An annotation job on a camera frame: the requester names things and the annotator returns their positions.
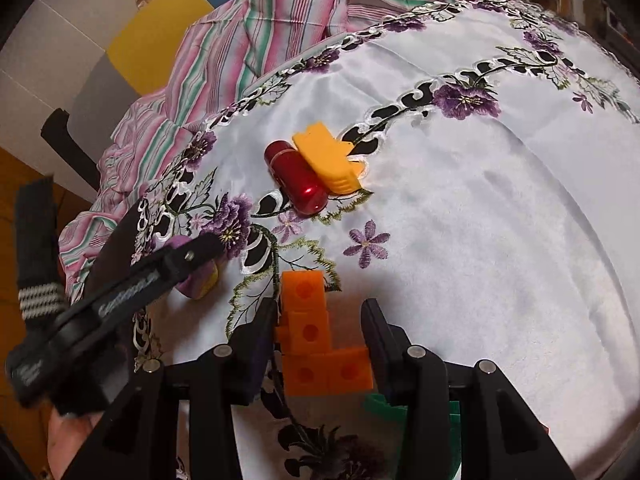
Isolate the white floral embroidered tablecloth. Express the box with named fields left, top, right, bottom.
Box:
left=130, top=0, right=640, bottom=480

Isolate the red metallic cylinder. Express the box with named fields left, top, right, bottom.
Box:
left=263, top=140, right=331, bottom=217

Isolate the yellow plastic clip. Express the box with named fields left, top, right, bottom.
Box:
left=291, top=121, right=364, bottom=196

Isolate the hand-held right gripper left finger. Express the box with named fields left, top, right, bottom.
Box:
left=82, top=297, right=279, bottom=480

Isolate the green plastic spool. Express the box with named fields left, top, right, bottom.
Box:
left=364, top=394, right=463, bottom=480

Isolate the grey yellow blue padded panel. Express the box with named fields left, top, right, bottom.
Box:
left=65, top=0, right=351, bottom=171

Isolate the pink green striped cloth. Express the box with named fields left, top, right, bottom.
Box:
left=57, top=0, right=486, bottom=306

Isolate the purple heart shaped box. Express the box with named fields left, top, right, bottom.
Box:
left=172, top=237, right=219, bottom=301

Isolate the orange cube block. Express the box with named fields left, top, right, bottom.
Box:
left=274, top=270, right=375, bottom=395

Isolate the person's left hand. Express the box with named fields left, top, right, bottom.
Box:
left=47, top=400, right=108, bottom=480

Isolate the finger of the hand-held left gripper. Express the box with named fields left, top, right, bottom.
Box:
left=135, top=232, right=226, bottom=293
left=87, top=199, right=151, bottom=281

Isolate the black white striped strap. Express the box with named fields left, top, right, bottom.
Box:
left=14, top=174, right=68, bottom=321

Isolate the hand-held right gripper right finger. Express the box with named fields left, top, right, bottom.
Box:
left=360, top=298, right=576, bottom=480

